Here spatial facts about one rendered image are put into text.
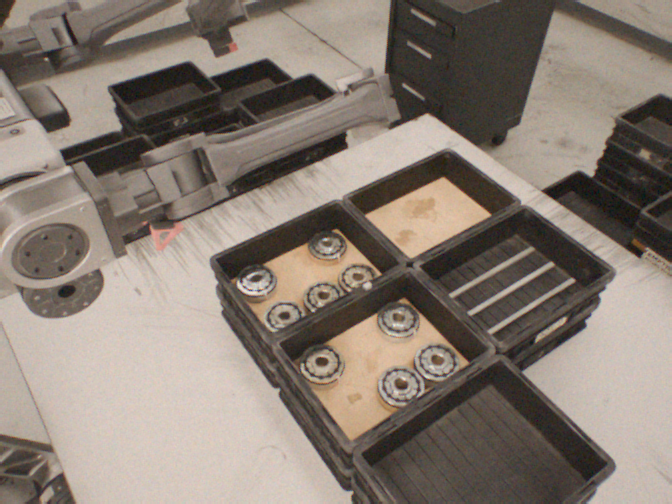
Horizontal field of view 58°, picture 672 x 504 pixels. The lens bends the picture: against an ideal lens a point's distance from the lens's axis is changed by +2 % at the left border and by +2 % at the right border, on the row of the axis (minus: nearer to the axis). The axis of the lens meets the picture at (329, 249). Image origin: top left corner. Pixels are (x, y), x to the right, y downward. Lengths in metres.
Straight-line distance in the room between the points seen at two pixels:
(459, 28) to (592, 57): 1.91
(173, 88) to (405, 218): 1.57
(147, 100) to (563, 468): 2.27
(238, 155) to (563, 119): 3.04
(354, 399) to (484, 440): 0.28
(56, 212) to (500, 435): 0.98
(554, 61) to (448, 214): 2.69
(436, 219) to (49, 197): 1.16
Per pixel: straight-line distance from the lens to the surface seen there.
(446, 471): 1.32
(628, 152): 2.80
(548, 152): 3.52
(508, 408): 1.41
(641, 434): 1.65
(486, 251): 1.69
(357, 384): 1.38
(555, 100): 3.96
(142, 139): 2.53
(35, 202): 0.85
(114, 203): 0.85
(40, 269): 0.87
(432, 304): 1.45
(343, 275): 1.53
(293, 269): 1.59
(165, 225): 1.30
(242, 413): 1.51
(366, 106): 1.00
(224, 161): 0.92
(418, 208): 1.77
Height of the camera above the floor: 2.02
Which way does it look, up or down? 47 degrees down
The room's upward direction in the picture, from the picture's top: 1 degrees clockwise
